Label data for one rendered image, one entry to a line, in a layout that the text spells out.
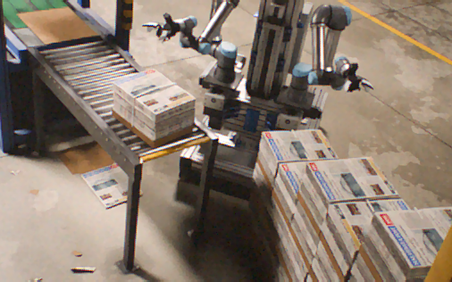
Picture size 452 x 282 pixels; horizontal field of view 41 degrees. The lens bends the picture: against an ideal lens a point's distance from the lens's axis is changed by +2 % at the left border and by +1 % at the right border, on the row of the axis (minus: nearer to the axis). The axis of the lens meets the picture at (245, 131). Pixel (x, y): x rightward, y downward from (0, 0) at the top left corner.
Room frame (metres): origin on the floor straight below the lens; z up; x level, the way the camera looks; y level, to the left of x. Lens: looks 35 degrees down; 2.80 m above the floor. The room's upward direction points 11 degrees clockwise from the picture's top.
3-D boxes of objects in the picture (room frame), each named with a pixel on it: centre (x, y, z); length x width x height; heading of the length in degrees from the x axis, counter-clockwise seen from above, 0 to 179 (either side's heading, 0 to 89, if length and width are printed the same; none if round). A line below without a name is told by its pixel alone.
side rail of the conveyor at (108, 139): (2.88, 0.99, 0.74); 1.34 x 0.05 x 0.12; 45
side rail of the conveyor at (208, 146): (3.24, 0.63, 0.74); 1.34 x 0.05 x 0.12; 45
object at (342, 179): (2.29, -0.54, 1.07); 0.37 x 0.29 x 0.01; 114
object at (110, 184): (3.09, 0.83, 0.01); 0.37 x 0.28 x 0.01; 45
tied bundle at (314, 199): (2.30, -0.55, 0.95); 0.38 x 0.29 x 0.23; 114
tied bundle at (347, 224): (2.03, -0.66, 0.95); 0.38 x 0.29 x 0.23; 111
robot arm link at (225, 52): (3.44, 0.22, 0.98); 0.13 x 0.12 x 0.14; 55
